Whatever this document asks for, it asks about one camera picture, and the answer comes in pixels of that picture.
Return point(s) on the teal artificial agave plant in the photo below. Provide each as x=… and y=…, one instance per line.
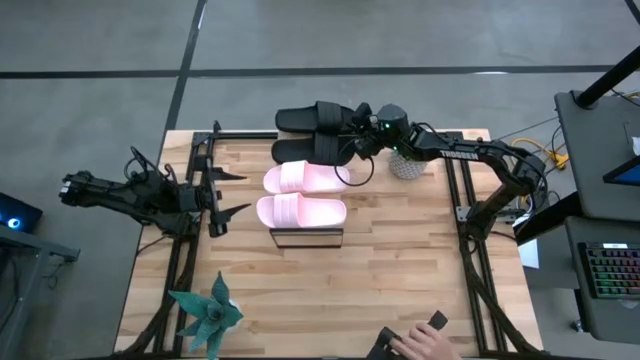
x=212, y=315

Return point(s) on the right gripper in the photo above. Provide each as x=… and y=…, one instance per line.
x=367, y=132

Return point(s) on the blue lit screen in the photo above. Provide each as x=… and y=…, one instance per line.
x=627, y=175

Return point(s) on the computer case with blue light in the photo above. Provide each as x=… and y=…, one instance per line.
x=20, y=215

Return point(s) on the black handheld device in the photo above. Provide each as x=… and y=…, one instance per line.
x=437, y=320

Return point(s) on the person's hand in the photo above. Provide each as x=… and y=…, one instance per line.
x=425, y=345

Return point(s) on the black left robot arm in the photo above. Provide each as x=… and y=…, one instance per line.
x=125, y=197

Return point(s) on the wooden shelf with black frame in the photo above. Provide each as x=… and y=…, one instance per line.
x=306, y=230

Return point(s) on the backlit computer keyboard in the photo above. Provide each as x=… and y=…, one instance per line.
x=612, y=272

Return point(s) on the black aluminium table frame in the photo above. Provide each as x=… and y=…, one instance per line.
x=240, y=135

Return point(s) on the grey metal cart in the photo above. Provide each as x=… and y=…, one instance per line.
x=20, y=300

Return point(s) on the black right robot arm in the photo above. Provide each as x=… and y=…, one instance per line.
x=480, y=155

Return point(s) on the black slide sandal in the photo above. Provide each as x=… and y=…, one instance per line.
x=300, y=119
x=300, y=150

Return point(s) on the green succulent in patterned pot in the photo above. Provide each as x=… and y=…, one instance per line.
x=405, y=169

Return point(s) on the black pole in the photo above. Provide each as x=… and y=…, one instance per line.
x=545, y=220
x=607, y=77

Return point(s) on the grey desk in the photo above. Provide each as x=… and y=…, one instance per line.
x=610, y=320
x=590, y=150

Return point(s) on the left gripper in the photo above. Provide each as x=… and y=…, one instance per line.
x=195, y=199

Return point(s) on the pink slide sandal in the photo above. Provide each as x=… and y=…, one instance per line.
x=310, y=212
x=315, y=177

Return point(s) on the white paper sheet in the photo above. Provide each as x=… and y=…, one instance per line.
x=529, y=255

